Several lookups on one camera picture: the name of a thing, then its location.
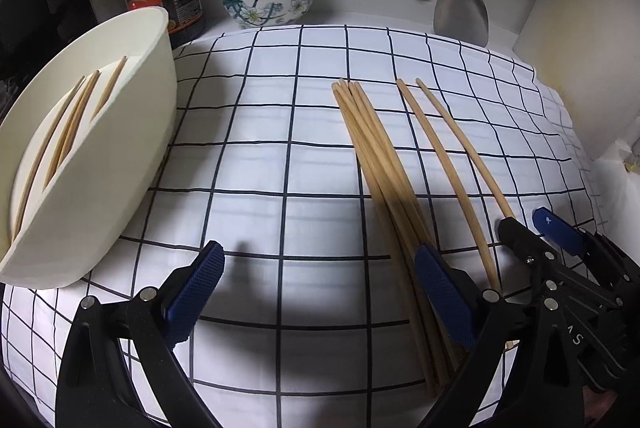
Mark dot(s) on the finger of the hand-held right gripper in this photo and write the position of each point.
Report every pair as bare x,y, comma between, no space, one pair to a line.
555,228
520,238

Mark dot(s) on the large white bowl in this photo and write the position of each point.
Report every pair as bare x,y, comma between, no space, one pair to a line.
100,188

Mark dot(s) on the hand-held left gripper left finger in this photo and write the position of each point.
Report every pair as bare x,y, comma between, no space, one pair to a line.
197,293

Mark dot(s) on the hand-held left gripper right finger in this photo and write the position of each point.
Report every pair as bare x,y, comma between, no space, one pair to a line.
445,293

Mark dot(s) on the white checked cloth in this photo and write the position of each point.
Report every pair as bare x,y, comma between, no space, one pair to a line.
280,158

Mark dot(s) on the slender wooden chopstick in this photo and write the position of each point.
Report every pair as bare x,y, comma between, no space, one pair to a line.
111,83
50,148
68,131
450,178
480,163
73,127

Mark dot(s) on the pile of wooden chopsticks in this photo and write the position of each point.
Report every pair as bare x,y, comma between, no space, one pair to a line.
382,168

